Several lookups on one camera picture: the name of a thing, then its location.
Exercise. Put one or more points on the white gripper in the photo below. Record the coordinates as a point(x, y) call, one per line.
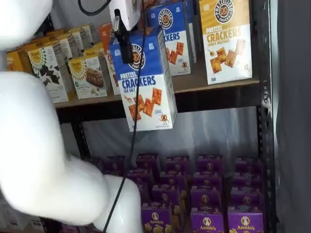
point(128, 12)

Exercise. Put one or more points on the blue pretzel crackers box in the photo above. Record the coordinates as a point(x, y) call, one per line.
point(155, 102)
point(175, 36)

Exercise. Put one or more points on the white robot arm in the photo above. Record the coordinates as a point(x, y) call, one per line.
point(31, 145)

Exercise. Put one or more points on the orange pretzel crackers box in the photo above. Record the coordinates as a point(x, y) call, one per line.
point(149, 31)
point(108, 43)

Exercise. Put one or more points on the Simple Mills almond bars box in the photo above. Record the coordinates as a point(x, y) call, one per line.
point(99, 44)
point(85, 77)
point(93, 52)

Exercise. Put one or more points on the Simple Mills sweet thins box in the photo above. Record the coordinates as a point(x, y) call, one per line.
point(77, 43)
point(46, 63)
point(88, 36)

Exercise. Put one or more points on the wooden shelf board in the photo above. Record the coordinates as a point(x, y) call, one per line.
point(189, 83)

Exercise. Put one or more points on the orange yellow snack box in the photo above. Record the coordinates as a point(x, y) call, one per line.
point(36, 41)
point(17, 60)

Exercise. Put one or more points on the yellow pretzel crackers box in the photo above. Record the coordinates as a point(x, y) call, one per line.
point(226, 48)

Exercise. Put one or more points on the purple Annie's snack box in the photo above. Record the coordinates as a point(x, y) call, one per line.
point(177, 165)
point(246, 200)
point(156, 218)
point(148, 161)
point(209, 163)
point(166, 194)
point(246, 223)
point(141, 176)
point(173, 179)
point(207, 197)
point(207, 179)
point(249, 165)
point(115, 165)
point(247, 180)
point(207, 222)

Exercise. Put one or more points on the white plastic backdrop sheet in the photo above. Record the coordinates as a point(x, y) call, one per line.
point(194, 133)

